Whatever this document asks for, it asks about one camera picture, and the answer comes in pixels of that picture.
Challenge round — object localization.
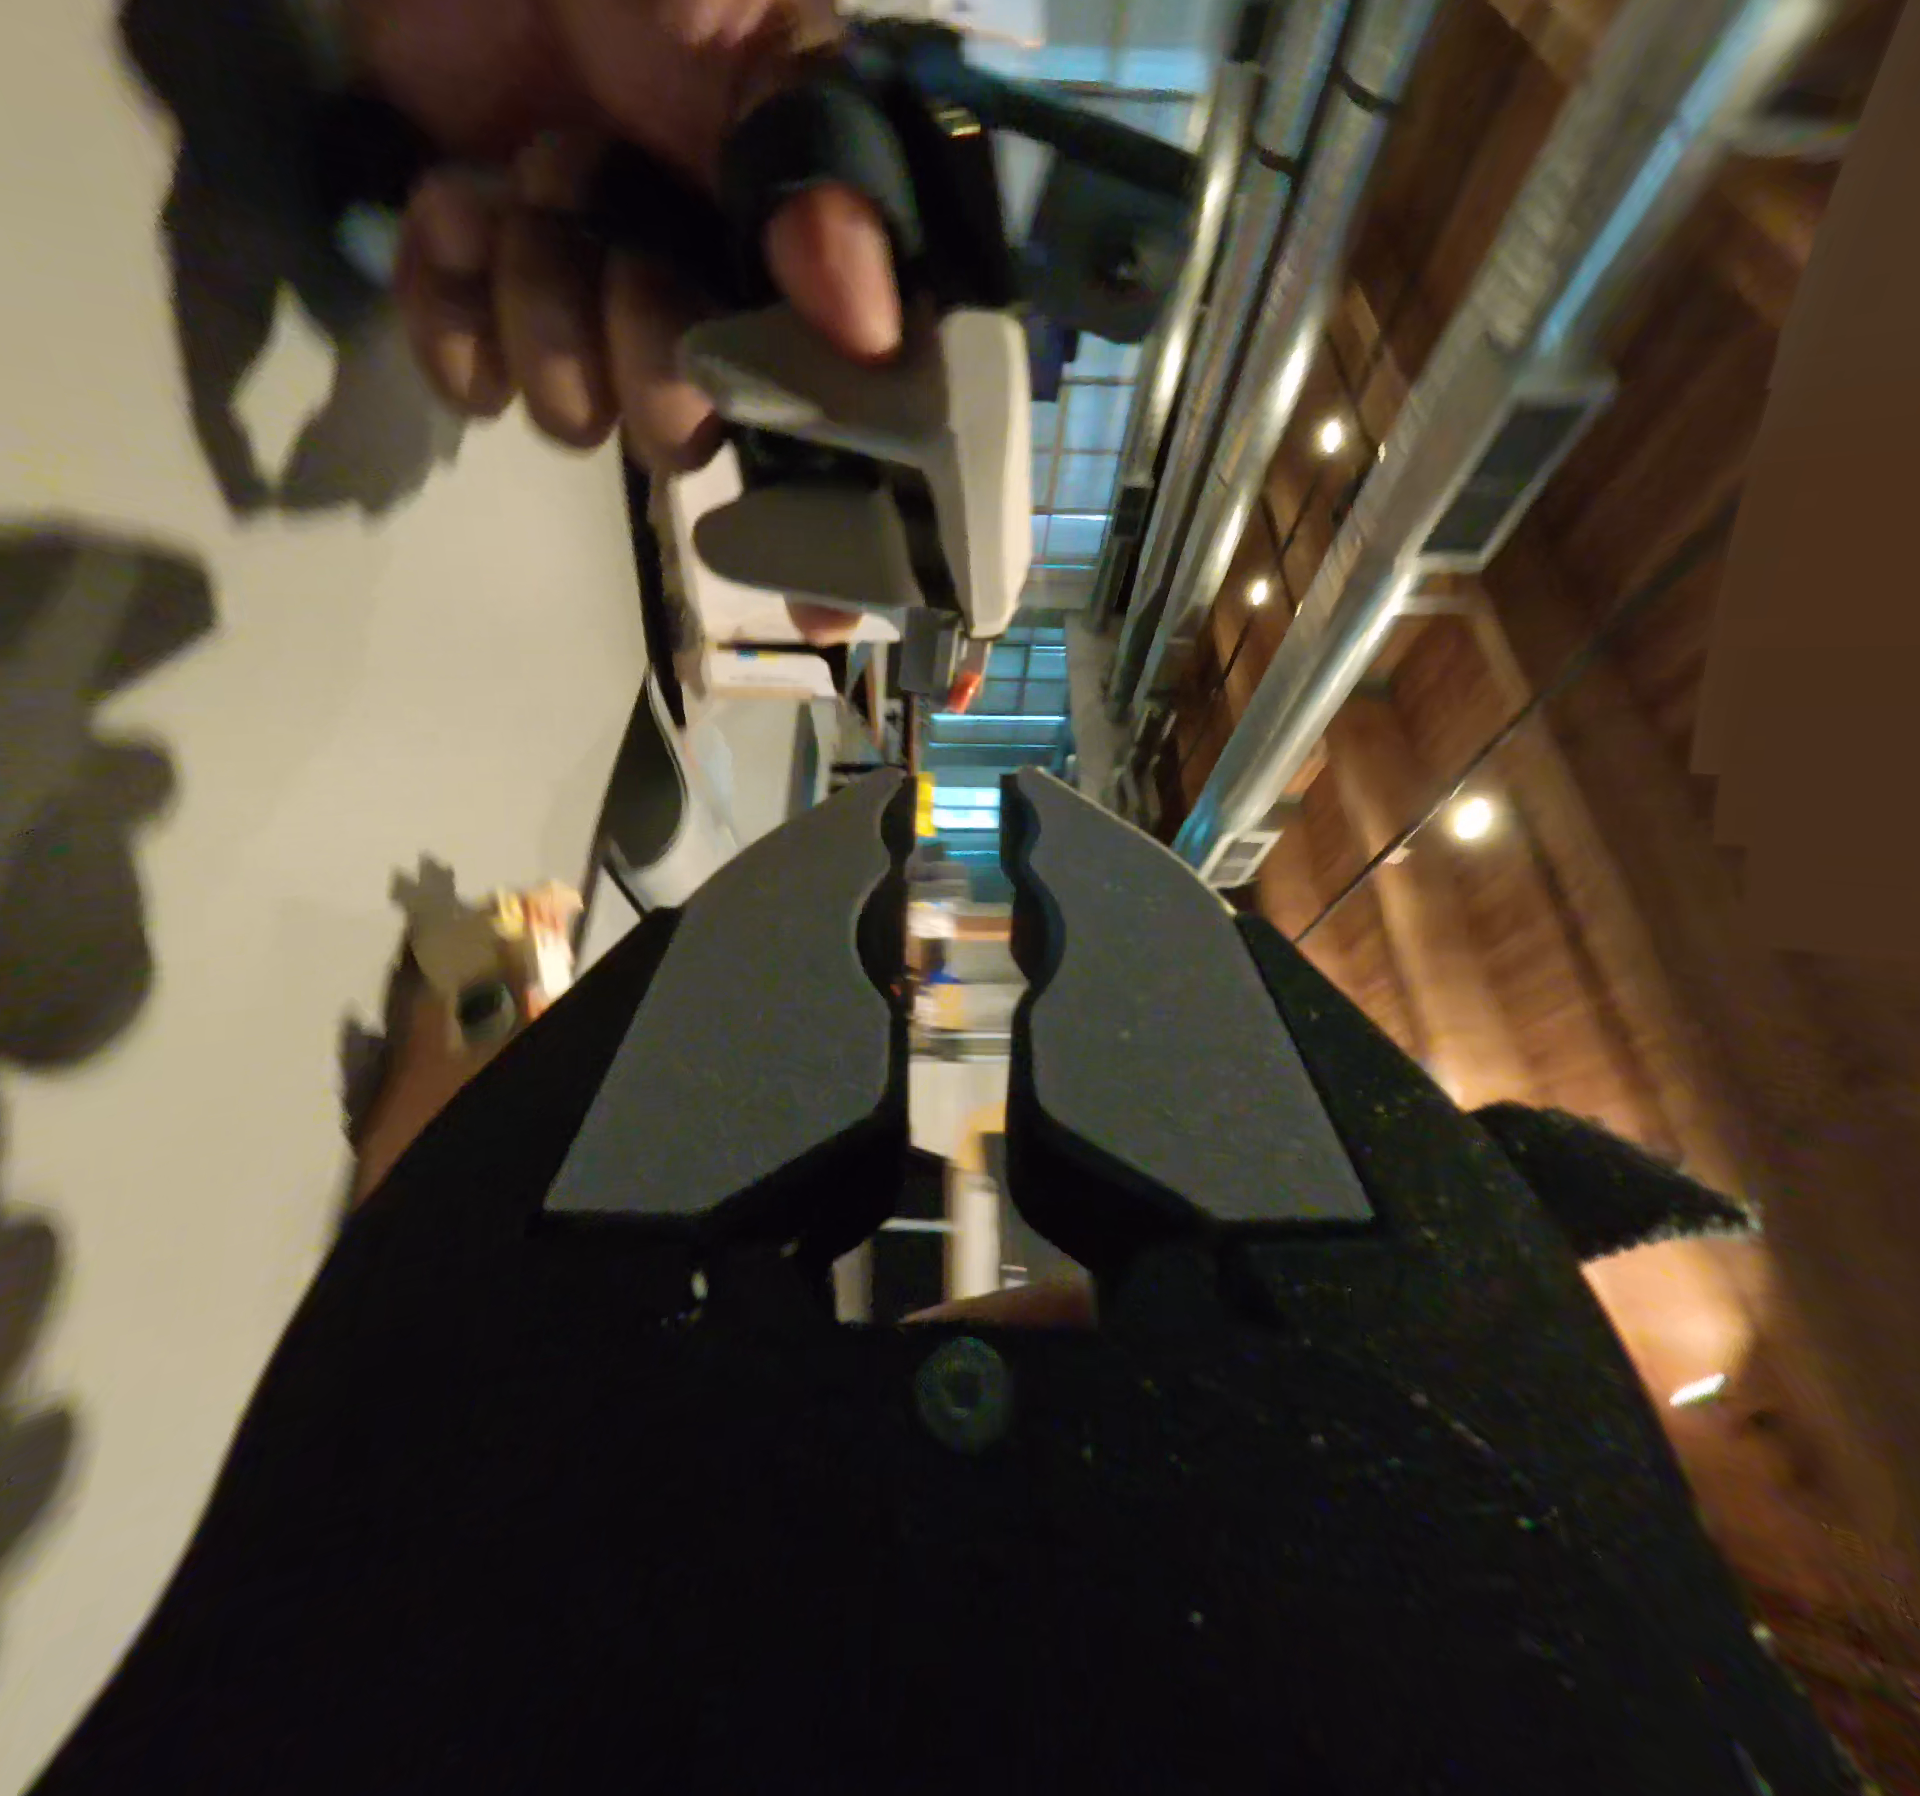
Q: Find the slim silver spiral duct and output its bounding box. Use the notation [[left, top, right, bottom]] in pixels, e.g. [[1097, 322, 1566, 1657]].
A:
[[1101, 0, 1412, 725]]

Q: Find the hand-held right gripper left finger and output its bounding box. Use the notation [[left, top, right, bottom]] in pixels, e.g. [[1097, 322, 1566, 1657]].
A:
[[541, 767, 921, 1224]]

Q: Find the orange tan brick model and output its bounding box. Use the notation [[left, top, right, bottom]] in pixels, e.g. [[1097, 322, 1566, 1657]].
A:
[[346, 855, 591, 1198]]

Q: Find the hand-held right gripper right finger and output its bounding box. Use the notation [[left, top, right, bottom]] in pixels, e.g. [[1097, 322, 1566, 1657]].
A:
[[997, 766, 1378, 1231]]

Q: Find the brown cardboard box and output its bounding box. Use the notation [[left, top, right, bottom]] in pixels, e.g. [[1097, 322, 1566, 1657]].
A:
[[697, 596, 901, 694]]

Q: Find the large silver spiral duct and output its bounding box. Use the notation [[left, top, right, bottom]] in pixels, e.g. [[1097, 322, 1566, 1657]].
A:
[[1177, 0, 1839, 884]]

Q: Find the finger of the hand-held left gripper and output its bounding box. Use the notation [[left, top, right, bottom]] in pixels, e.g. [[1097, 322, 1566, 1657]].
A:
[[937, 313, 1041, 639]]

